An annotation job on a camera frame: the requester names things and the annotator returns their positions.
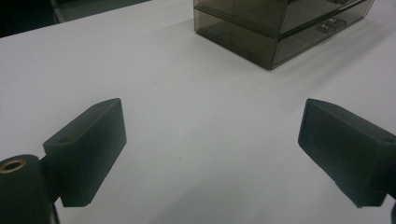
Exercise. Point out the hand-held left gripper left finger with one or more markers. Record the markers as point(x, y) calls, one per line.
point(90, 146)

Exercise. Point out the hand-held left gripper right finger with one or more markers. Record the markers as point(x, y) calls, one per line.
point(345, 146)

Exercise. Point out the smoky translucent plastic drawer cabinet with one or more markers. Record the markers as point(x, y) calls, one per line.
point(236, 40)

